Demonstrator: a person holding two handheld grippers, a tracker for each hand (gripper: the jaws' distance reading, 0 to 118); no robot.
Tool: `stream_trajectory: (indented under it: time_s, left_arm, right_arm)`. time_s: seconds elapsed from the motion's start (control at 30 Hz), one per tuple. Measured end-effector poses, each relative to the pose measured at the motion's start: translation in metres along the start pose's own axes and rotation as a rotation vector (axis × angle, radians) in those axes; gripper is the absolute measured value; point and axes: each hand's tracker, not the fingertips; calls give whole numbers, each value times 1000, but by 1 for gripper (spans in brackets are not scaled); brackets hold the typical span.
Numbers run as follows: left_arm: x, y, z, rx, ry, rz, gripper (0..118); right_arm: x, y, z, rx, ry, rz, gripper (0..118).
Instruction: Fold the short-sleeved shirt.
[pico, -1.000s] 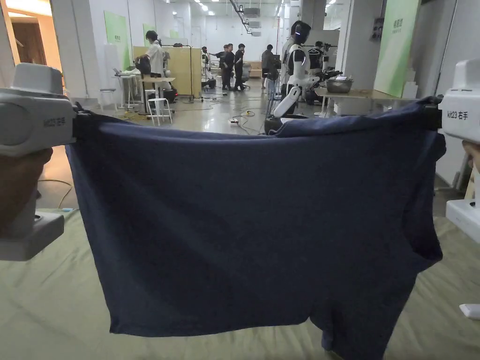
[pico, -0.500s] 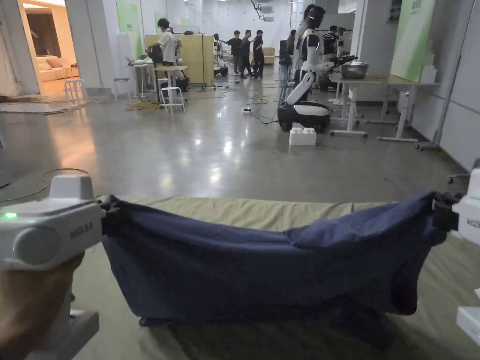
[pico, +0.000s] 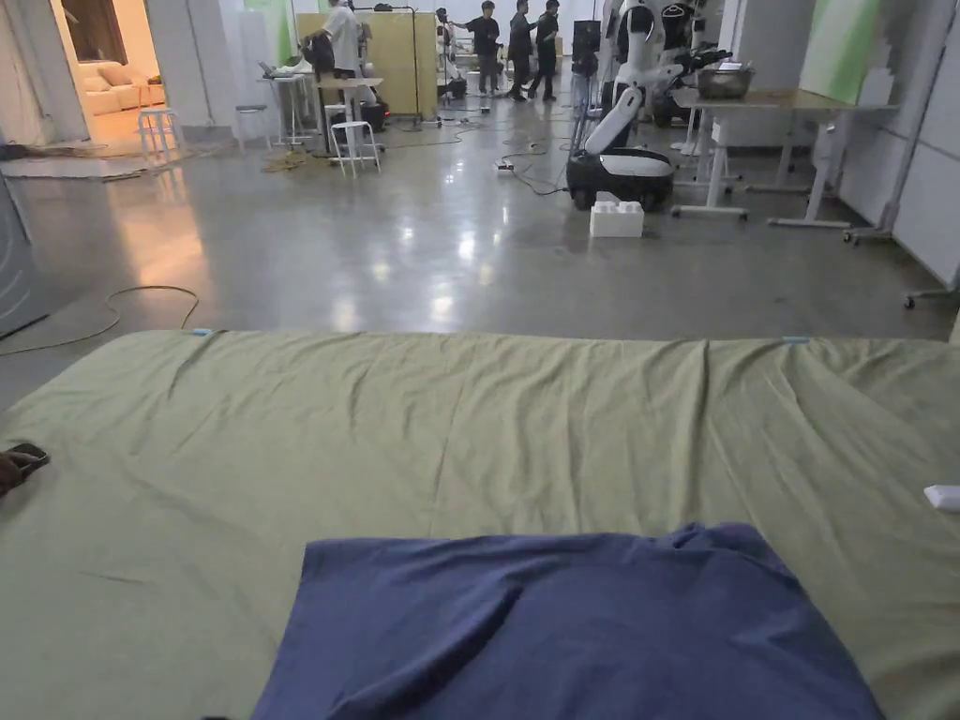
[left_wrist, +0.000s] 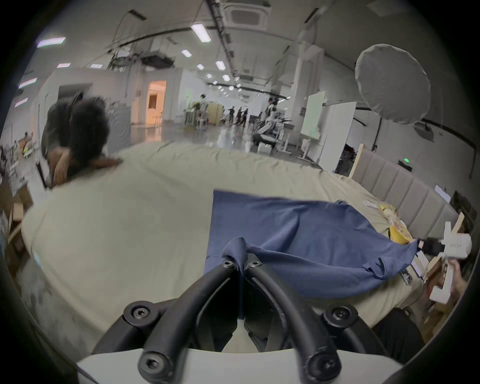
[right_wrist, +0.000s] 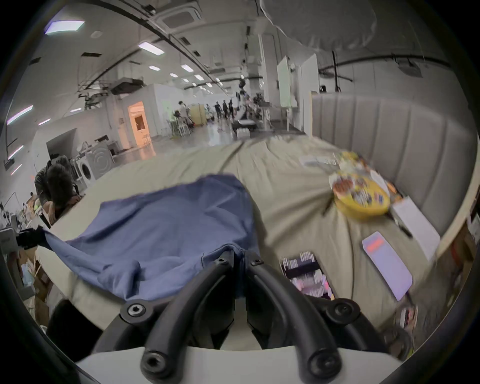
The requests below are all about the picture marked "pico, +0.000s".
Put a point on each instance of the bed with pale green sheet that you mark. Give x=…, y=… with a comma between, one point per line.
x=525, y=420

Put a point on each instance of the white plastic block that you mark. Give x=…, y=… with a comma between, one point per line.
x=616, y=220

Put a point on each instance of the white wheeled humanoid robot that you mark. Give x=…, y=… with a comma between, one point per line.
x=626, y=127

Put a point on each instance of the dark blue shirt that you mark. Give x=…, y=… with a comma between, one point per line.
x=570, y=630

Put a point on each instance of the wooden desk with jacket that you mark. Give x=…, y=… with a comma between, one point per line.
x=337, y=94

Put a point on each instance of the white desk with laptop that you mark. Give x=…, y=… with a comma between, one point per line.
x=289, y=82

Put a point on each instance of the cream sofa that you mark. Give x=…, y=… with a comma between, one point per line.
x=112, y=86

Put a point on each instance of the black phone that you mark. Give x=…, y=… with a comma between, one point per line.
x=24, y=458

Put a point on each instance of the small white card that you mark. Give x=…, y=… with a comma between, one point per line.
x=944, y=496

